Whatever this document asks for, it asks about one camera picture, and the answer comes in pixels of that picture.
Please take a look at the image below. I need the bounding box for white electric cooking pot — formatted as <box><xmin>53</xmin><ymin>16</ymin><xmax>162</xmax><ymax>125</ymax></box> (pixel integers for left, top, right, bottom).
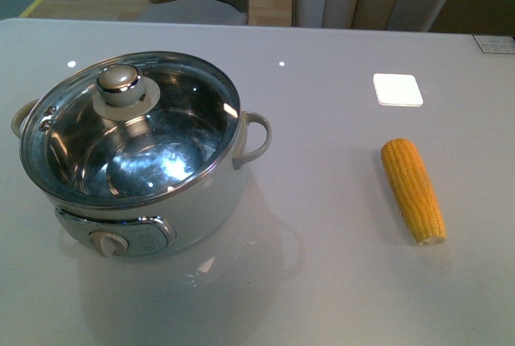
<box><xmin>11</xmin><ymin>64</ymin><xmax>270</xmax><ymax>257</ymax></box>

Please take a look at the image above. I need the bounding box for label sticker on table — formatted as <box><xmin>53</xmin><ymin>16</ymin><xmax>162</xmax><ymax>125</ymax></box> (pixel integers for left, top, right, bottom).
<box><xmin>472</xmin><ymin>35</ymin><xmax>515</xmax><ymax>55</ymax></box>

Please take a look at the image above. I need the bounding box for glass pot lid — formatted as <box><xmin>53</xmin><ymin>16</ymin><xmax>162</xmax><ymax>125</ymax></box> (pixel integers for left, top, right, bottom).
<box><xmin>19</xmin><ymin>51</ymin><xmax>241</xmax><ymax>209</ymax></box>

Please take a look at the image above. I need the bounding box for yellow corn cob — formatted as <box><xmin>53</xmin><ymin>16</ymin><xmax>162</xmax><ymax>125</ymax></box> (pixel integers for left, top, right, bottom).
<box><xmin>381</xmin><ymin>138</ymin><xmax>447</xmax><ymax>245</ymax></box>

